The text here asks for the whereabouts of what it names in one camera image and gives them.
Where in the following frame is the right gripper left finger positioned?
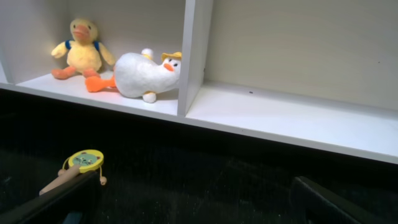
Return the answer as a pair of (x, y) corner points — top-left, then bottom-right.
(0, 170), (100, 224)

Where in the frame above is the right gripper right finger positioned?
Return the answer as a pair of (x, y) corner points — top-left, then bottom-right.
(290, 175), (386, 224)

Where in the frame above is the yellow rattle drum toy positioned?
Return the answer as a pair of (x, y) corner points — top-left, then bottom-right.
(39, 149), (108, 196)

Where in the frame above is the white shelf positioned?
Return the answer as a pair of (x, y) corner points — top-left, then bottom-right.
(0, 0), (398, 165)

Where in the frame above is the yellow plush duck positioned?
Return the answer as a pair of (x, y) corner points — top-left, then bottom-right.
(50, 17), (117, 80)

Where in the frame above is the white plush duck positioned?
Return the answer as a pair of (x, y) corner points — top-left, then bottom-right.
(85, 48), (183, 104)

